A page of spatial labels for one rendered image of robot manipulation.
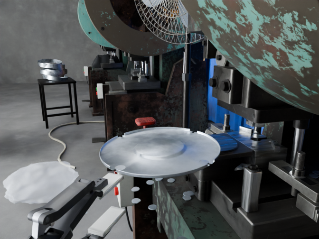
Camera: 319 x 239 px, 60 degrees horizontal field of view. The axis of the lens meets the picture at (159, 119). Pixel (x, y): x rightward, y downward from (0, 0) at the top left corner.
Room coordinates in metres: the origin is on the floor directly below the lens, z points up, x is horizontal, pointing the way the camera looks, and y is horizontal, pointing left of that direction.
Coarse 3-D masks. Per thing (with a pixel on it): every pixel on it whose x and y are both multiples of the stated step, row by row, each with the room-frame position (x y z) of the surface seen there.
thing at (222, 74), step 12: (216, 60) 0.74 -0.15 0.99; (216, 72) 0.69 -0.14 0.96; (228, 72) 0.64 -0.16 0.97; (216, 84) 0.69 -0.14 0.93; (228, 84) 0.63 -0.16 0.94; (240, 84) 0.63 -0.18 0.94; (252, 84) 0.61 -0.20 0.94; (216, 96) 0.69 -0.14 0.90; (228, 96) 0.63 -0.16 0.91; (240, 96) 0.63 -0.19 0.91; (252, 96) 0.61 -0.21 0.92; (264, 96) 0.62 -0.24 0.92
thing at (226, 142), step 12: (228, 144) 0.65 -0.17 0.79; (240, 144) 0.66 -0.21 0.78; (228, 156) 0.60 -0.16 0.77; (240, 156) 0.61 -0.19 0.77; (204, 168) 0.61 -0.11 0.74; (216, 168) 0.61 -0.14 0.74; (228, 168) 0.63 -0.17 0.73; (192, 180) 0.65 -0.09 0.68; (204, 180) 0.61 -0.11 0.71; (204, 192) 0.61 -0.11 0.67
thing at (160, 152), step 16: (160, 128) 0.77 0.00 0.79; (176, 128) 0.76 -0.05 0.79; (112, 144) 0.67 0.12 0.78; (128, 144) 0.66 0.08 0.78; (144, 144) 0.64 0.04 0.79; (160, 144) 0.64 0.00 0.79; (176, 144) 0.63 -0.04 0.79; (192, 144) 0.65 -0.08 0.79; (208, 144) 0.64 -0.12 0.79; (112, 160) 0.57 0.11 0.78; (128, 160) 0.57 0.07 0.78; (144, 160) 0.56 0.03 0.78; (160, 160) 0.56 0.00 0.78; (176, 160) 0.56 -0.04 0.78; (192, 160) 0.55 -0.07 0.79; (208, 160) 0.55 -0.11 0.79; (144, 176) 0.49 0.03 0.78; (160, 176) 0.48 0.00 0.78
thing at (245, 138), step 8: (232, 136) 0.72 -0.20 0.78; (240, 136) 0.72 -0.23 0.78; (248, 136) 0.72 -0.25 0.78; (256, 136) 0.72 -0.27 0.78; (264, 136) 0.72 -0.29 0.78; (248, 144) 0.66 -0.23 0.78; (256, 144) 0.66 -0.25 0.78; (264, 144) 0.66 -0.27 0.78; (280, 144) 0.66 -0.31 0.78; (256, 152) 0.61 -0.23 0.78; (264, 152) 0.62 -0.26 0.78; (272, 152) 0.63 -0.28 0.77; (280, 152) 0.63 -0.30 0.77; (248, 160) 0.64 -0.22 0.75; (256, 160) 0.62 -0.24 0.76; (264, 160) 0.62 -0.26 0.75; (272, 160) 0.63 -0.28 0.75
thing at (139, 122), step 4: (136, 120) 0.95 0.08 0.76; (140, 120) 0.94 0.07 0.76; (144, 120) 0.94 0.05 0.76; (148, 120) 0.94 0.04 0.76; (152, 120) 0.94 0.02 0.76; (140, 124) 0.92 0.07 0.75; (144, 124) 0.92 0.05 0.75; (148, 124) 0.93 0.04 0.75; (152, 124) 0.93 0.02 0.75; (144, 128) 0.95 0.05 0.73
